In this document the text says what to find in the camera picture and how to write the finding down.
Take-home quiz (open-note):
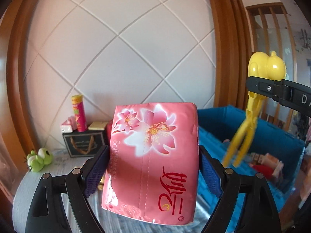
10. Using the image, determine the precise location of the green frog plush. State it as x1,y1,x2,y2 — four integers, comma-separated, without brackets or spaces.
25,148,54,173

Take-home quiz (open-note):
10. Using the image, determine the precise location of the pink tissue pack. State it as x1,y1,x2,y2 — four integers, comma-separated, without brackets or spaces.
101,102,199,226

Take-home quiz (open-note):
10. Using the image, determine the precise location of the red-dress pig plush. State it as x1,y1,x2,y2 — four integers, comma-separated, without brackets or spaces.
252,164,274,180

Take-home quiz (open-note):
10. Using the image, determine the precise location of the white barcode medicine box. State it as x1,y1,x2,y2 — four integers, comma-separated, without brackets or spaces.
250,153,269,165

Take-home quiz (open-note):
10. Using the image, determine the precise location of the wooden glass partition screen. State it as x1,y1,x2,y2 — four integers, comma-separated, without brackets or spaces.
245,2,300,132

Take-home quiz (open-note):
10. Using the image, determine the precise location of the blue plastic storage crate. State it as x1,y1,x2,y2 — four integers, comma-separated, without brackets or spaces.
198,106,304,232

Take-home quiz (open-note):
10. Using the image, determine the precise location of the black gift box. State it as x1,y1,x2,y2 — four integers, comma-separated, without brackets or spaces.
62,130,105,158

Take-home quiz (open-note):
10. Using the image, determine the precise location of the small pink tissue packet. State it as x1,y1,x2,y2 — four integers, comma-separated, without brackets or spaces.
60,116,78,133

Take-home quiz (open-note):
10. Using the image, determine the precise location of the yellow sticky note pad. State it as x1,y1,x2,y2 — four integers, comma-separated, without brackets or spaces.
88,121,108,130

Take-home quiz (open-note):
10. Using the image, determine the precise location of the red bear suitcase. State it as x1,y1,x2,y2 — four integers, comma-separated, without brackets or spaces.
104,120,113,145

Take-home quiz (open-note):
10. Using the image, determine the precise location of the pink chips can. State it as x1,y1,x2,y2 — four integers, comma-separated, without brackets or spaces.
71,95,87,132

